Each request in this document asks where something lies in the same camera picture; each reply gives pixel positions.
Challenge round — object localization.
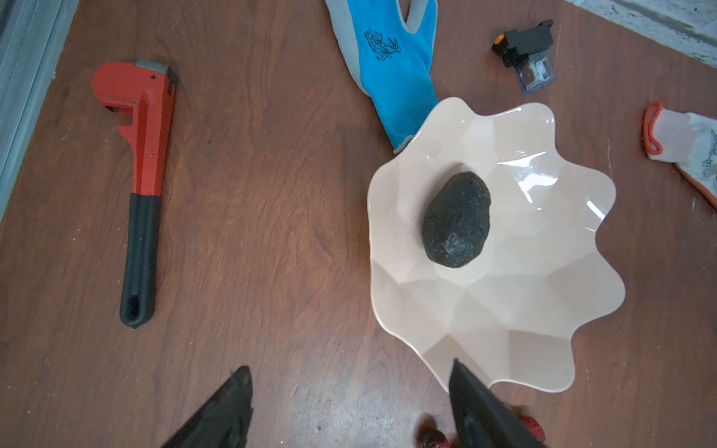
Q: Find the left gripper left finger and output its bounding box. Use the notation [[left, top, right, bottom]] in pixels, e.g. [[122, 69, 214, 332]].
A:
[[164, 366, 253, 448]]

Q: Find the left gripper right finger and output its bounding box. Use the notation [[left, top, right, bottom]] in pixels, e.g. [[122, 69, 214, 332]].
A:
[[449, 358, 544, 448]]

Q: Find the red cherry pair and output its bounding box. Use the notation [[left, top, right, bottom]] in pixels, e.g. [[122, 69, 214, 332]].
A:
[[415, 414, 546, 448]]

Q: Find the dark fake avocado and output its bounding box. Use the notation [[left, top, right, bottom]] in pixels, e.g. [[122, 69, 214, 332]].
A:
[[421, 171, 491, 269]]

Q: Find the pink wavy fruit bowl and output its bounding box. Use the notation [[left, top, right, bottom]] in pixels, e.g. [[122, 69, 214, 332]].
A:
[[367, 97, 626, 393]]

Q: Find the red pipe wrench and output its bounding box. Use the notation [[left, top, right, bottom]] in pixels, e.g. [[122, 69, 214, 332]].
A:
[[91, 59, 177, 329]]

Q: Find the white red work glove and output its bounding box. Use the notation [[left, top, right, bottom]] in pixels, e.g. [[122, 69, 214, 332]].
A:
[[642, 102, 716, 208]]

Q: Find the blue work glove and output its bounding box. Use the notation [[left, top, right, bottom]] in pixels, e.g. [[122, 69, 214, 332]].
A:
[[325, 0, 438, 154]]

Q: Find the black small relay part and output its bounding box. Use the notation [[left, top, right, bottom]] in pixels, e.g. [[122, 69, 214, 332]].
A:
[[491, 20, 556, 94]]

